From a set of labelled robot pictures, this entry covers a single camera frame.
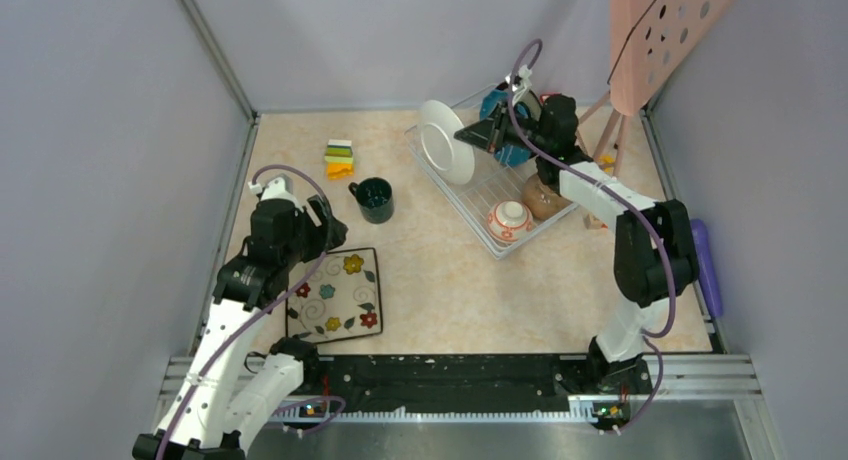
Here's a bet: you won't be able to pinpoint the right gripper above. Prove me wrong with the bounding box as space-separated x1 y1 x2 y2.
456 98 552 155

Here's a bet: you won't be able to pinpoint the round white plate red lettering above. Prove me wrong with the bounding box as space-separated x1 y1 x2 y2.
418 100 475 186

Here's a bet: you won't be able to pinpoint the square floral ceramic plate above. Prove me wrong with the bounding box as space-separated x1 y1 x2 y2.
285 247 384 344

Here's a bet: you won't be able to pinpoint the dark green ceramic mug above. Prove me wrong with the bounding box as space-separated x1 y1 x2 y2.
348 177 395 224

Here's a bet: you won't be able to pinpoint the brown speckled ceramic bowl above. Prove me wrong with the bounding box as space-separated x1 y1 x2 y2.
521 174 572 221

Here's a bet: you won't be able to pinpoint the orange patterned white bowl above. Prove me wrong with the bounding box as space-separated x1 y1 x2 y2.
486 200 535 244

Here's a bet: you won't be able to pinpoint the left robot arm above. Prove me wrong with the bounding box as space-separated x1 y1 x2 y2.
132 194 347 459

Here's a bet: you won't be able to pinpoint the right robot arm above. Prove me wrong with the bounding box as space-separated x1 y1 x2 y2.
453 94 699 392

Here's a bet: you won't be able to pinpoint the stacked colourful toy blocks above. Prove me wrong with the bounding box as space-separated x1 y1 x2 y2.
324 139 355 180

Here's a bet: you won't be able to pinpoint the pink tripod stand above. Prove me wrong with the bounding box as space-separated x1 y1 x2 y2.
576 90 628 177

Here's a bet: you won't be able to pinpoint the yellow toy block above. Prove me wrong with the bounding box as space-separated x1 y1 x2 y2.
599 155 616 175

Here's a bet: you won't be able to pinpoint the orange and wood toy cubes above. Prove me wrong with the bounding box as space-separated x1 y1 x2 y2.
583 214 607 230

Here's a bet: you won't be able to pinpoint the pink perforated board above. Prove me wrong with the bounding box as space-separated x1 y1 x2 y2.
608 0 735 116

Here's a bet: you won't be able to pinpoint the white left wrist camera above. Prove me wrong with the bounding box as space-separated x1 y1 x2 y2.
248 174 302 208

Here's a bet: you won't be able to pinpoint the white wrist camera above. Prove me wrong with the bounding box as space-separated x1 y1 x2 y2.
248 174 302 208
505 64 532 102

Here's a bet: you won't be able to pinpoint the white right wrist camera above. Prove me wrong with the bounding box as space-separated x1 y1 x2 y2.
505 64 532 102

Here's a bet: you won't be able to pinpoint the white wire dish rack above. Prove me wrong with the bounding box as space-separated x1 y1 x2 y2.
404 84 576 260

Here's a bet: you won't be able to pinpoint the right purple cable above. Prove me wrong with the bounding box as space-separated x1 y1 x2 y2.
506 38 678 435

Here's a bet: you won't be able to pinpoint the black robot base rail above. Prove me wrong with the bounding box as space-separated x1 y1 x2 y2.
296 353 653 395

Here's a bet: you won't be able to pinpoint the purple handle tool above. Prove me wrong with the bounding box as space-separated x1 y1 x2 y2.
690 219 724 318

